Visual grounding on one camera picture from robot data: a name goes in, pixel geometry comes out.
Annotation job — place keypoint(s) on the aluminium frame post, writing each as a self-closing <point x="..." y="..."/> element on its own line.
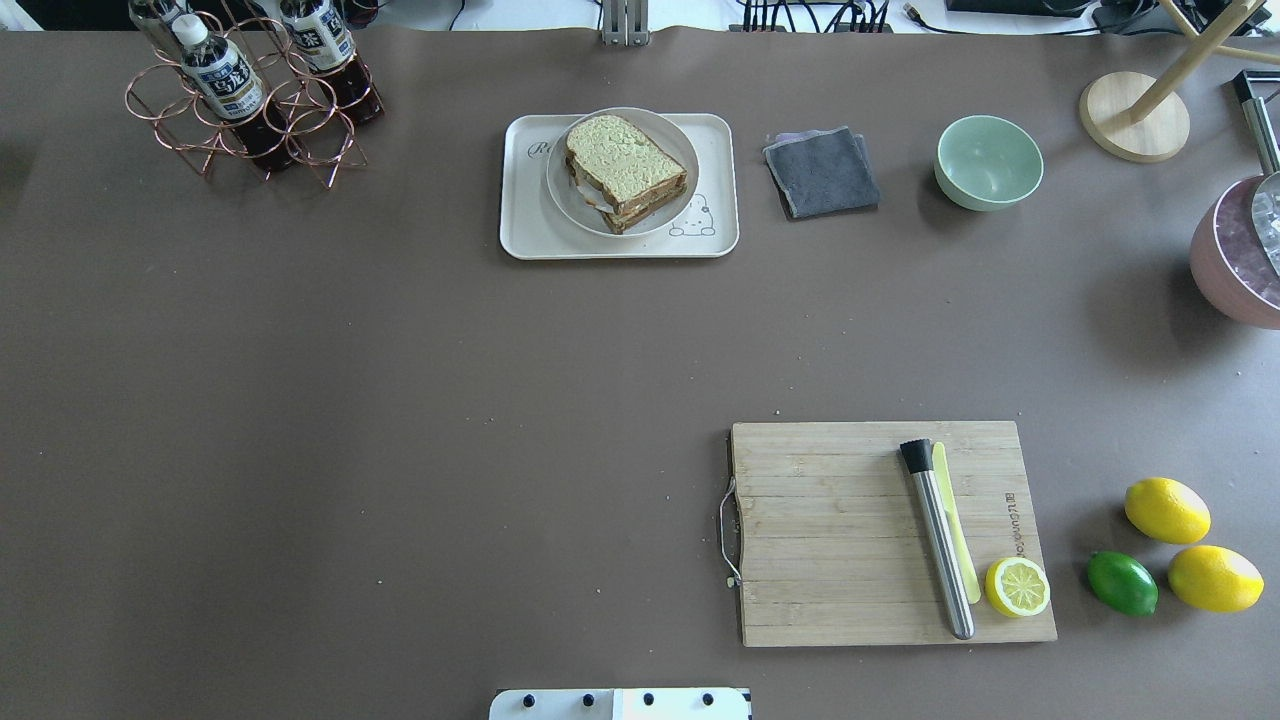
<point x="624" y="23"/>

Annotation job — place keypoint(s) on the green lime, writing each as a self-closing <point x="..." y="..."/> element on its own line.
<point x="1122" y="583"/>

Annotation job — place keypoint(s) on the yellow lemon lower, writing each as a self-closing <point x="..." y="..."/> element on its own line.
<point x="1215" y="579"/>

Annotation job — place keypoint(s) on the tea bottle upper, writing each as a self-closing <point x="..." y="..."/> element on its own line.
<point x="234" y="91"/>

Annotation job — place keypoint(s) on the yellow plastic knife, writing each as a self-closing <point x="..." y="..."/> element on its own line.
<point x="972" y="587"/>

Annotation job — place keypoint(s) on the tea bottle lower right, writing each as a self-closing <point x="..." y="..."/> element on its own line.
<point x="154" y="19"/>

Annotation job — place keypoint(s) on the yellow lemon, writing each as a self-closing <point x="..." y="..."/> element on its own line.
<point x="1215" y="579"/>
<point x="1166" y="510"/>

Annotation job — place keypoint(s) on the green ceramic bowl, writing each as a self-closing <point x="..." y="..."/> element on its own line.
<point x="985" y="163"/>

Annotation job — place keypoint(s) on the fried egg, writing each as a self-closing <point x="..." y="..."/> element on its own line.
<point x="591" y="194"/>

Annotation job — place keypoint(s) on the steel cylinder muddler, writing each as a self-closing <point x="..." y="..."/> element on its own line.
<point x="918" y="457"/>

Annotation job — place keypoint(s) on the white round plate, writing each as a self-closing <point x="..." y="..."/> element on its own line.
<point x="663" y="131"/>

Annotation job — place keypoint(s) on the half lemon slice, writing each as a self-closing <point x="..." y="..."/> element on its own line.
<point x="1017" y="587"/>

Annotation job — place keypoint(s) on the cream rabbit tray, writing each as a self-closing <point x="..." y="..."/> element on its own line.
<point x="533" y="228"/>

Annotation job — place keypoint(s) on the copper wire bottle rack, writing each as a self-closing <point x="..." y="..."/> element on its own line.
<point x="279" y="84"/>

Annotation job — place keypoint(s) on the tea bottle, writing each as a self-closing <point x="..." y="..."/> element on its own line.
<point x="154" y="19"/>
<point x="234" y="91"/>
<point x="322" y="37"/>

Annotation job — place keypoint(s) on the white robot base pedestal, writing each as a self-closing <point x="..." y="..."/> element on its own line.
<point x="623" y="703"/>

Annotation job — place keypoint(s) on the yellow lemon upper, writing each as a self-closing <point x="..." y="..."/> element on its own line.
<point x="1166" y="510"/>

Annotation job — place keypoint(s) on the wooden cup stand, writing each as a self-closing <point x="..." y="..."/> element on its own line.
<point x="1140" y="118"/>

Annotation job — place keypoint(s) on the pink ice bowl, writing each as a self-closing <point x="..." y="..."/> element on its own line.
<point x="1228" y="263"/>

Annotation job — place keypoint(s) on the bread slice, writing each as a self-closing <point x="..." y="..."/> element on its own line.
<point x="638" y="190"/>
<point x="610" y="139"/>

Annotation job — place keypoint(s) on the wooden cutting board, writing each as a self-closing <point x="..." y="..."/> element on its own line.
<point x="832" y="543"/>

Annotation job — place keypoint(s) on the metal ice scoop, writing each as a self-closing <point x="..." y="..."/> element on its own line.
<point x="1254" y="88"/>

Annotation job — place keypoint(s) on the tea bottle lower left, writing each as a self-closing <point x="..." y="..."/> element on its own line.
<point x="322" y="37"/>

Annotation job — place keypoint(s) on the grey folded cloth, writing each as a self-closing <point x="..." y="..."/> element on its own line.
<point x="822" y="171"/>

